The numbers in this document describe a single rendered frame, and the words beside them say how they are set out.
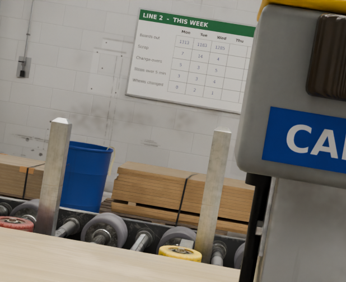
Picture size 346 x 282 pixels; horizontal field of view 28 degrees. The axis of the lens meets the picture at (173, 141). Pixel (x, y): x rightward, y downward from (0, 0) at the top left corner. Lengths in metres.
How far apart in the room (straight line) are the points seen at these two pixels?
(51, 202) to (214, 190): 0.32
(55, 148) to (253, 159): 1.16
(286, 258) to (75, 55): 7.37
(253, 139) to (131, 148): 7.26
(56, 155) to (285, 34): 1.17
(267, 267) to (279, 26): 0.09
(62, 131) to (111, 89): 6.14
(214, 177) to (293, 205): 1.09
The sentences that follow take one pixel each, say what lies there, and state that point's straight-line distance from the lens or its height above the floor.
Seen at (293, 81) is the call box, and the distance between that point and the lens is 0.26.
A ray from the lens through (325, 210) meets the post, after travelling 0.29.
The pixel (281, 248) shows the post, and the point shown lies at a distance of 0.29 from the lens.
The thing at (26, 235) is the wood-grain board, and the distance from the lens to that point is 1.28.
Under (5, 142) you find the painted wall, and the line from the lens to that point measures 7.81.
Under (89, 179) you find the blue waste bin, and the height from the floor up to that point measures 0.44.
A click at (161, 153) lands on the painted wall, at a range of 7.48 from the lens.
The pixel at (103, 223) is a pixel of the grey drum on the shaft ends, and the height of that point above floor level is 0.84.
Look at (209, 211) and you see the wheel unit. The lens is 1.38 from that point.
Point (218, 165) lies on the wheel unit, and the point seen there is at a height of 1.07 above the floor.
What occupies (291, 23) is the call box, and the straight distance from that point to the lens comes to 0.27.
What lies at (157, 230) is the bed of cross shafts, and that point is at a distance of 1.93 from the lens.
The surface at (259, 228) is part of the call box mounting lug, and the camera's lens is 0.29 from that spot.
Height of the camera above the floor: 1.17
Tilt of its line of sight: 3 degrees down
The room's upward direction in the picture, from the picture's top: 9 degrees clockwise
